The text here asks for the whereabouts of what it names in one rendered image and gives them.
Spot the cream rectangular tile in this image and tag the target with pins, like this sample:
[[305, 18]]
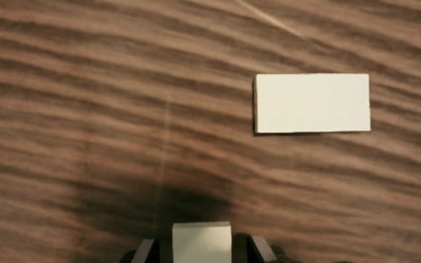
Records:
[[311, 102]]

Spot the white domino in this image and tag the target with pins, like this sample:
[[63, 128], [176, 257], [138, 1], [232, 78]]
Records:
[[205, 242]]

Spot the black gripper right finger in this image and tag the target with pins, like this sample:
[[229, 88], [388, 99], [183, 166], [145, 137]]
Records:
[[258, 251]]

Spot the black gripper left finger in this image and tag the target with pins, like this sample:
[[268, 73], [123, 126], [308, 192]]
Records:
[[148, 252]]

